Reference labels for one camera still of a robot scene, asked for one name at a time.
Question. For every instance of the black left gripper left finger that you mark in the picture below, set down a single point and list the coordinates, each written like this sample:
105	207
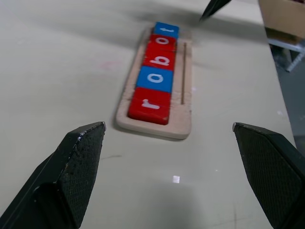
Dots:
71	181

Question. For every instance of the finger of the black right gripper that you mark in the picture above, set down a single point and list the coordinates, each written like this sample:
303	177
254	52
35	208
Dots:
213	8

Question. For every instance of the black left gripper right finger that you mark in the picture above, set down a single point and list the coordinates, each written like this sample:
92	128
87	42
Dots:
271	171

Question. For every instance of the blue letter tile t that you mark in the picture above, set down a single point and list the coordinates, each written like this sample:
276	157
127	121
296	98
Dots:
166	29

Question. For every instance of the red letter tile o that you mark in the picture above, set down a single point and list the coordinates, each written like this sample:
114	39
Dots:
163	41

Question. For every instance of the red letter tile b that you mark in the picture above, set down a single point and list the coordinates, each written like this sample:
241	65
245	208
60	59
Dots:
159	58

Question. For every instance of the blue letter tile o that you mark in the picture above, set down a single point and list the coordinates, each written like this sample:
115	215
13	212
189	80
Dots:
155	78

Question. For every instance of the wooden letter tray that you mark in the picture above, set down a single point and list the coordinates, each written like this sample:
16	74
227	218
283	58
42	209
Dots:
186	117

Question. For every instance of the red letter tile r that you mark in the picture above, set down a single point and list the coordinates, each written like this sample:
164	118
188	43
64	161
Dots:
150	107

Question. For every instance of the brown cardboard box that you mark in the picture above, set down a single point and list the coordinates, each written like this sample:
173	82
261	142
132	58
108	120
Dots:
283	16

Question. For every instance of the grey metal frame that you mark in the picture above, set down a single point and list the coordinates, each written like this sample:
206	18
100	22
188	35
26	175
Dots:
295	51

